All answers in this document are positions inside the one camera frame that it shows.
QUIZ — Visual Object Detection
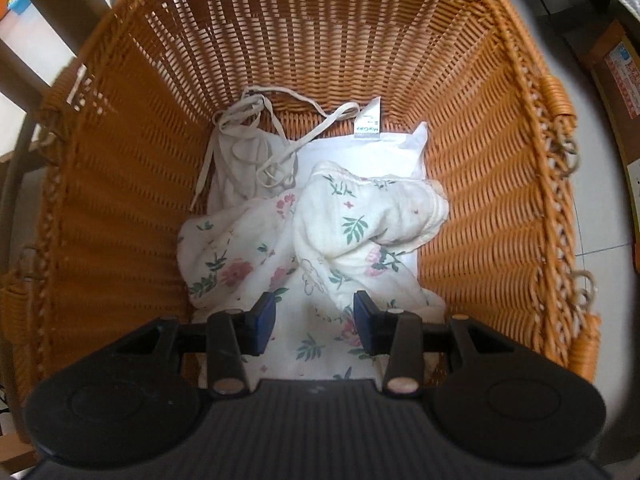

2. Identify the flat cardboard box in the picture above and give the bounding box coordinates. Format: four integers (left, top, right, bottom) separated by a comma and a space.
580, 20, 640, 271

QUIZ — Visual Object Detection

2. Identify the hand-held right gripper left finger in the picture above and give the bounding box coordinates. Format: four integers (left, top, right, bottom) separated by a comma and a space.
102, 291, 277, 401

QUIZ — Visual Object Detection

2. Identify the white floral baby garment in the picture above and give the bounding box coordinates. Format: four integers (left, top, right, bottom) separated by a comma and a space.
176, 160, 451, 381

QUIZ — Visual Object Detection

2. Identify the white garment with label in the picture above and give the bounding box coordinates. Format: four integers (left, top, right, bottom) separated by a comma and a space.
295, 97, 432, 181

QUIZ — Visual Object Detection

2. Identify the beige strappy garment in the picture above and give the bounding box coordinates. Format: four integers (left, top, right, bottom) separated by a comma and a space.
190, 85, 361, 216

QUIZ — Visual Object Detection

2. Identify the orange wicker basket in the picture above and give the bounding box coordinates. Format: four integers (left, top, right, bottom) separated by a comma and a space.
0, 0, 603, 411

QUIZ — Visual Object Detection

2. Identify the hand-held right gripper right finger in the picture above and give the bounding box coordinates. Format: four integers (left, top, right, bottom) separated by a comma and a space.
352, 290, 531, 396

